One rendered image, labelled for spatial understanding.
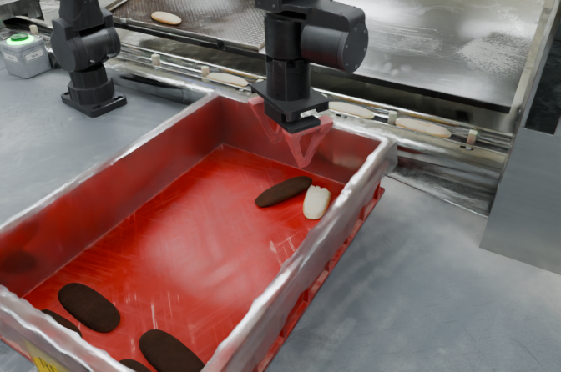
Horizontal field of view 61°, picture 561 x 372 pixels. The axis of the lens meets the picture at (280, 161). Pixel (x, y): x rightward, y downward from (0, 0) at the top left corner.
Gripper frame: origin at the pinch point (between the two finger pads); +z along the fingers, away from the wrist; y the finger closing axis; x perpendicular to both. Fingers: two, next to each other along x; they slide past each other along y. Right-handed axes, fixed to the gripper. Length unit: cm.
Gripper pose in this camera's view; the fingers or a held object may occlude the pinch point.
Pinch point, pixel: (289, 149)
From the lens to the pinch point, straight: 68.0
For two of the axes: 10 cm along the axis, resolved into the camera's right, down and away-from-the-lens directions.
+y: 5.1, 4.7, -7.2
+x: 8.6, -3.0, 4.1
